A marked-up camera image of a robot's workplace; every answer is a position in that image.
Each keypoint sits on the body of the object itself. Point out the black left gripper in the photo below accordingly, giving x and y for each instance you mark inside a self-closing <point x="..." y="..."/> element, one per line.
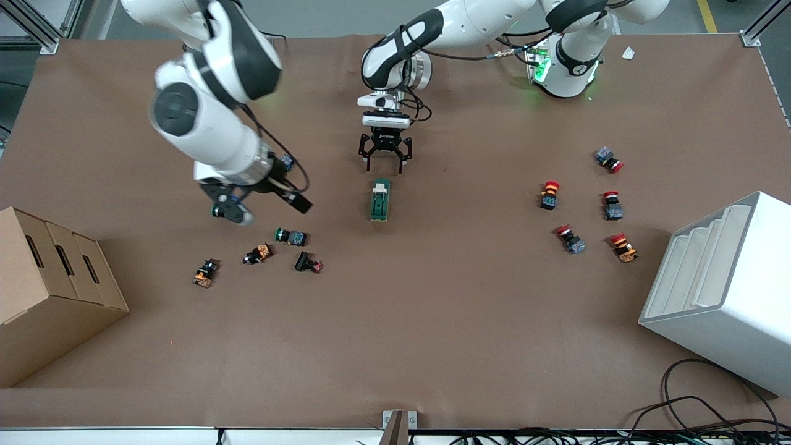
<point x="385" y="139"/>

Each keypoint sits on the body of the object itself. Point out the black square push button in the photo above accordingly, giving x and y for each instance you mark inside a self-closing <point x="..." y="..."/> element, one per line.
<point x="304" y="262"/>

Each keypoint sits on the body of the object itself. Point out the white stepped foam bin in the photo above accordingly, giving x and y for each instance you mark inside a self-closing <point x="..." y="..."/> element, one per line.
<point x="729" y="309"/>

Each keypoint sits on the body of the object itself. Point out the red button blue block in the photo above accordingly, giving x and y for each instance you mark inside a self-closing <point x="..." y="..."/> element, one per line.
<point x="613" y="209"/>
<point x="572" y="241"/>
<point x="607" y="157"/>

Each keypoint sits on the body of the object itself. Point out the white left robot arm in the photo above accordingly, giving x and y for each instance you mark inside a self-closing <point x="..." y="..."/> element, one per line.
<point x="469" y="25"/>

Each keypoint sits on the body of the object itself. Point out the black orange selector switch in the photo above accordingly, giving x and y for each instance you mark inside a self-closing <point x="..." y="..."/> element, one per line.
<point x="205" y="273"/>
<point x="259" y="253"/>

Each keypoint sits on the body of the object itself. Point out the green load switch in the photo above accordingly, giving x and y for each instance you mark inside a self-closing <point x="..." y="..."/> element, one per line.
<point x="380" y="201"/>

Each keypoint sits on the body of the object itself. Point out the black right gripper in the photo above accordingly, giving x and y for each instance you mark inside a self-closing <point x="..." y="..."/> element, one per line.
<point x="275" y="185"/>

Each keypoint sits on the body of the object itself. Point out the brown cardboard box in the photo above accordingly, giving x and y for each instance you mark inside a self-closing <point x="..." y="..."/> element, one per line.
<point x="55" y="309"/>

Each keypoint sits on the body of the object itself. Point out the white paper scrap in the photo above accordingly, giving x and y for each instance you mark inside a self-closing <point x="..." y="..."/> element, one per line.
<point x="628" y="53"/>

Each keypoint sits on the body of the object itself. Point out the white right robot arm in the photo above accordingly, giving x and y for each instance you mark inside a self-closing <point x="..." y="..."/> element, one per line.
<point x="204" y="117"/>

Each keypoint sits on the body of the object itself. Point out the red button orange block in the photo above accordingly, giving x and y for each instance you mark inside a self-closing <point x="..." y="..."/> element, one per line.
<point x="549" y="196"/>
<point x="624" y="248"/>

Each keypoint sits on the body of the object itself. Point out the metal table edge bracket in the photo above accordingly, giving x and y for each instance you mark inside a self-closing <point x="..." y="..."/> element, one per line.
<point x="398" y="426"/>

